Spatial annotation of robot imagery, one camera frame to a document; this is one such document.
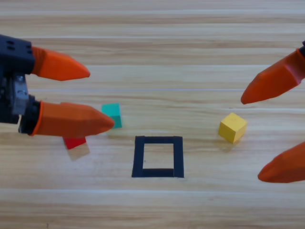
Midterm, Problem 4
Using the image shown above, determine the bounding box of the red wooden cube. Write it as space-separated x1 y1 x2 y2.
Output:
63 136 87 150

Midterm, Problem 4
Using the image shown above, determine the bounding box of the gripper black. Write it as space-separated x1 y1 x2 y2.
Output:
0 34 116 139

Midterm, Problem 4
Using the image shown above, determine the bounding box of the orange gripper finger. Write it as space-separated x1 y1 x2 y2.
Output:
240 40 305 105
257 141 305 184

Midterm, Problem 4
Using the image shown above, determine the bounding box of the yellow wooden cube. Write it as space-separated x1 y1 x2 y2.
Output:
218 112 248 144

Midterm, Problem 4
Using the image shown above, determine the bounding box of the green wooden cube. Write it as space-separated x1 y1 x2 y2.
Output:
101 103 123 129

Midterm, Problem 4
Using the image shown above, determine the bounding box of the black tape rectangle outline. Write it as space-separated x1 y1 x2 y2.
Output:
131 135 185 179

